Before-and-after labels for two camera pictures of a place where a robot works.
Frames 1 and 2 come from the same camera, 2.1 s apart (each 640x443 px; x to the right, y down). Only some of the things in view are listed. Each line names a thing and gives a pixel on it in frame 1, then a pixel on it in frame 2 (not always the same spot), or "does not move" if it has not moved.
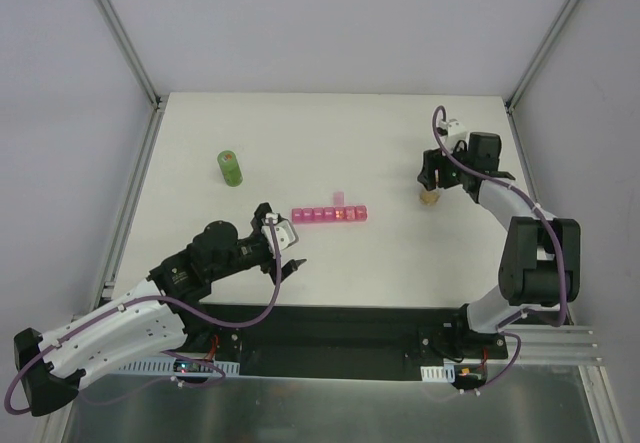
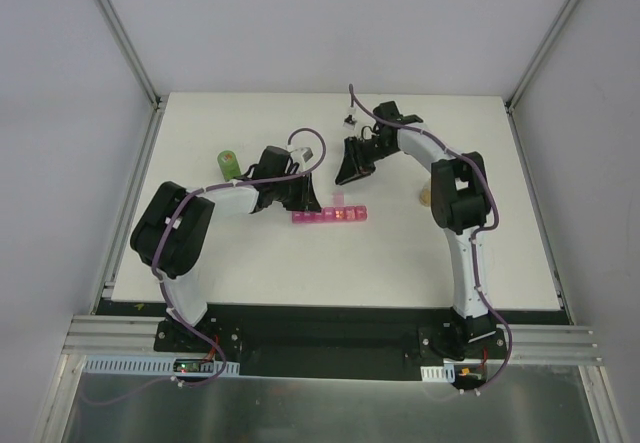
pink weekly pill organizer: x=337 y=213 does not move
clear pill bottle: x=430 y=197 does not move
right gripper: x=435 y=172 to x=357 y=154
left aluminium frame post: x=121 y=35 does not move
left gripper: x=270 y=251 to x=304 y=191
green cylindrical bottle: x=230 y=168 does not move
